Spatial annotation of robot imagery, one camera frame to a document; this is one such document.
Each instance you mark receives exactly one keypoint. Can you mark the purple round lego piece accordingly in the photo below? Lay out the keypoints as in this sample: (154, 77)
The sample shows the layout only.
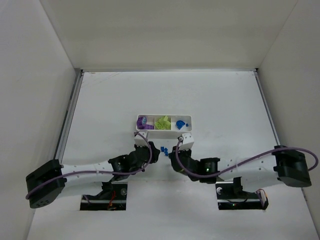
(141, 122)

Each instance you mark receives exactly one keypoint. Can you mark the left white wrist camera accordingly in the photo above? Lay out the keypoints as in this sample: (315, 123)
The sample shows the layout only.
(141, 138)

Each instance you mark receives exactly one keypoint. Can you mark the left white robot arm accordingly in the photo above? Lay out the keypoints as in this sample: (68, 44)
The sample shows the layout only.
(53, 179)

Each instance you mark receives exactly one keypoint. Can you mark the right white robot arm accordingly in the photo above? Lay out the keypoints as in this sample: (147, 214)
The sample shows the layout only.
(281, 165)

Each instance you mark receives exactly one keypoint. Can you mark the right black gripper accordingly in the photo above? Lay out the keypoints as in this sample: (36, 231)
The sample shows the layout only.
(180, 157)

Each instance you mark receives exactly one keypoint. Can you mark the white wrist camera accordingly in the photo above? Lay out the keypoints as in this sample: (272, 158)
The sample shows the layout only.
(141, 138)
(186, 142)

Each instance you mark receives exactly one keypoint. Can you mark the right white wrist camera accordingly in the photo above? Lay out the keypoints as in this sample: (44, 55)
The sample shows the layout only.
(186, 142)

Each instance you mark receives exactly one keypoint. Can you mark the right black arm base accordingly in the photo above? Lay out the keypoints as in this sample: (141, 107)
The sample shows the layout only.
(231, 196)

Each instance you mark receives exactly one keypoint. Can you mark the small blue lego pieces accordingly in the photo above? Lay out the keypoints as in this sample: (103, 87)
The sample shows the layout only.
(164, 150)

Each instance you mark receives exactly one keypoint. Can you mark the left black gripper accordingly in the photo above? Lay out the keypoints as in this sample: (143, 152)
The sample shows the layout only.
(147, 152)

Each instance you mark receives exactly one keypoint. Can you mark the lime green lego brick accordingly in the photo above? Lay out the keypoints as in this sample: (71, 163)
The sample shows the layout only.
(159, 125)

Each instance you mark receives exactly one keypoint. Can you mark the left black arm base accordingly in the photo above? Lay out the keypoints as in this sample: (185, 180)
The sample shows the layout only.
(113, 197)

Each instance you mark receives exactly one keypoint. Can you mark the white three-compartment tray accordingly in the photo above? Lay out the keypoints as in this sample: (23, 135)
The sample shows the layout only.
(167, 134)

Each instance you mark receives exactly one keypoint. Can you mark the lime lego plate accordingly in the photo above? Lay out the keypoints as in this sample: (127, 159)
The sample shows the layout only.
(167, 122)

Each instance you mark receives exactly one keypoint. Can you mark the blue arch lego piece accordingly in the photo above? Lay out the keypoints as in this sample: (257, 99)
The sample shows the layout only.
(180, 124)

